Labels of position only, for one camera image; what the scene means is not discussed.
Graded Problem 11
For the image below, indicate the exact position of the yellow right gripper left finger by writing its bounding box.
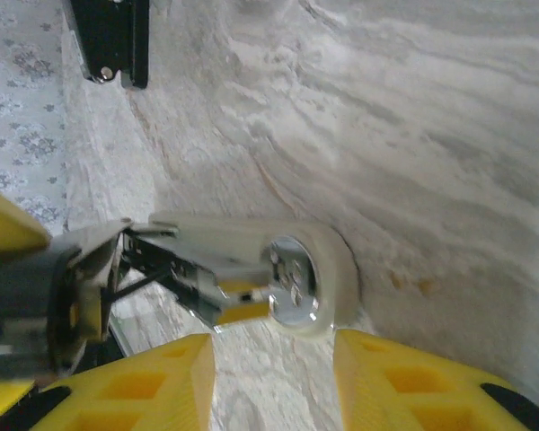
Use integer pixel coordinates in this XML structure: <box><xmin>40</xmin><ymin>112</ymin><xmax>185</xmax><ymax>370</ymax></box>
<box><xmin>29</xmin><ymin>334</ymin><xmax>216</xmax><ymax>431</ymax></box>

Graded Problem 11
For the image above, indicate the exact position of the cream white stapler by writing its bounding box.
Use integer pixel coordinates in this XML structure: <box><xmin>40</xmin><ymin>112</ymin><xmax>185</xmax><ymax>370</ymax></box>
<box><xmin>0</xmin><ymin>209</ymin><xmax>359</xmax><ymax>376</ymax></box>

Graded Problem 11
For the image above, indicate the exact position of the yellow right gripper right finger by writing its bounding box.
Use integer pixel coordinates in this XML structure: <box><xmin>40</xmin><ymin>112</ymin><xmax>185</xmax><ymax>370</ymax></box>
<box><xmin>334</xmin><ymin>330</ymin><xmax>539</xmax><ymax>431</ymax></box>

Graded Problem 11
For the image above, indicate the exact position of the black stapler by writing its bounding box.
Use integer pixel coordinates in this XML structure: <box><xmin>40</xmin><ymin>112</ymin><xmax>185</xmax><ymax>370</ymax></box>
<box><xmin>69</xmin><ymin>0</ymin><xmax>150</xmax><ymax>90</ymax></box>

